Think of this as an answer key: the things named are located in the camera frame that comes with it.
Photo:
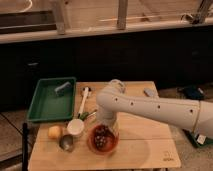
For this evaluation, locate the dark grapes bunch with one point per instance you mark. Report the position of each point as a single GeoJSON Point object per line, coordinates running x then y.
{"type": "Point", "coordinates": [101, 136]}

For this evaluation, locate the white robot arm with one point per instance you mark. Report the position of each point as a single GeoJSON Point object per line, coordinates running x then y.
{"type": "Point", "coordinates": [192, 115]}

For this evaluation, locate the red bowl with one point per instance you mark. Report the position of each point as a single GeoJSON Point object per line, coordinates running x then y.
{"type": "Point", "coordinates": [113, 141]}

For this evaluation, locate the grey small block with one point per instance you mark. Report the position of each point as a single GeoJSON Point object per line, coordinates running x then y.
{"type": "Point", "coordinates": [149, 92]}

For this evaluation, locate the white ladle spoon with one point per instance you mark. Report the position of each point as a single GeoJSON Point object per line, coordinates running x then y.
{"type": "Point", "coordinates": [76, 126]}

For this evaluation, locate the green plastic tray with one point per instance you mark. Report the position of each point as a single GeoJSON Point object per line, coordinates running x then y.
{"type": "Point", "coordinates": [47, 106]}

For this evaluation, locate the small metal cup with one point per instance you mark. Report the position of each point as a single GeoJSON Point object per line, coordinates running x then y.
{"type": "Point", "coordinates": [66, 143]}

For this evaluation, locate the yellow lemon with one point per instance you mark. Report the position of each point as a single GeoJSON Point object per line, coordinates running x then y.
{"type": "Point", "coordinates": [55, 132]}

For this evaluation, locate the wooden table board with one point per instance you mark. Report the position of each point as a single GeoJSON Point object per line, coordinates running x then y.
{"type": "Point", "coordinates": [143, 144]}

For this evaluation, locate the dark blue object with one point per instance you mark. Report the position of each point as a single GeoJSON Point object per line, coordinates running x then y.
{"type": "Point", "coordinates": [192, 92]}

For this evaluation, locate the black vertical pole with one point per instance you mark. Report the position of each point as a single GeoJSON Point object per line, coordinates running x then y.
{"type": "Point", "coordinates": [25, 147]}

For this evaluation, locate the green box on floor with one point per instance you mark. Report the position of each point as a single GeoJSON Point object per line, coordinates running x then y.
{"type": "Point", "coordinates": [198, 140]}

